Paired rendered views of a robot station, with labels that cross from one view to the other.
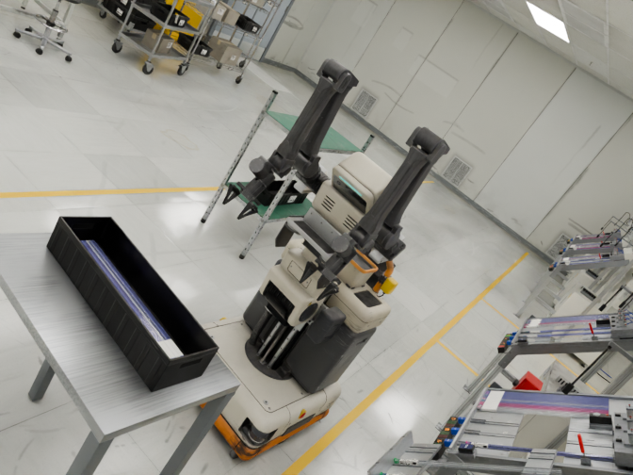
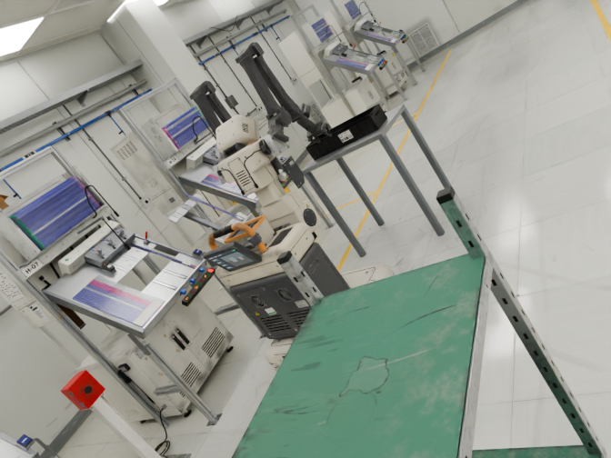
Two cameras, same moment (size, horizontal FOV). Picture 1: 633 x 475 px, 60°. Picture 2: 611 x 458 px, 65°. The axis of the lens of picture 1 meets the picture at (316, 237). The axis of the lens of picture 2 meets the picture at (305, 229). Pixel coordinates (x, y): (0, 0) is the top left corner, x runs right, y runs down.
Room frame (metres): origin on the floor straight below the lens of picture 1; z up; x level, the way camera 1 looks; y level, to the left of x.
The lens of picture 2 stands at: (4.51, 0.78, 1.45)
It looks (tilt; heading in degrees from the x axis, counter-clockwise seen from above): 17 degrees down; 198
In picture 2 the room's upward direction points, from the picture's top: 36 degrees counter-clockwise
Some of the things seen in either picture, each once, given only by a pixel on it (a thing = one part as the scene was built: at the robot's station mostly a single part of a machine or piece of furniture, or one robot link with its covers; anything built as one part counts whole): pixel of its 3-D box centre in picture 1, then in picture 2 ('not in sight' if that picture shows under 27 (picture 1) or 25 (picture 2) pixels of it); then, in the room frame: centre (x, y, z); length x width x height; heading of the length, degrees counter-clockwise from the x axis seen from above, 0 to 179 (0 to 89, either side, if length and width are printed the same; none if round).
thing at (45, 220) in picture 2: not in sight; (55, 213); (1.83, -1.42, 1.52); 0.51 x 0.13 x 0.27; 160
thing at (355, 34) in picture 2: not in sight; (361, 46); (-4.23, 0.63, 0.95); 1.36 x 0.82 x 1.90; 70
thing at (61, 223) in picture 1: (129, 294); (345, 133); (1.28, 0.35, 0.86); 0.57 x 0.17 x 0.11; 64
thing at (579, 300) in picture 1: (621, 282); not in sight; (6.27, -3.12, 0.95); 1.36 x 0.82 x 1.90; 70
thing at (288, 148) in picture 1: (306, 120); (273, 84); (1.94, 0.26, 1.40); 0.11 x 0.06 x 0.43; 64
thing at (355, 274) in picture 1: (348, 263); (250, 236); (2.36, -0.19, 0.87); 0.23 x 0.15 x 0.11; 64
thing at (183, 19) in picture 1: (169, 15); not in sight; (6.33, 2.82, 0.63); 0.40 x 0.30 x 0.14; 175
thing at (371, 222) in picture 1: (393, 191); (225, 116); (1.75, -0.13, 1.40); 0.11 x 0.06 x 0.43; 64
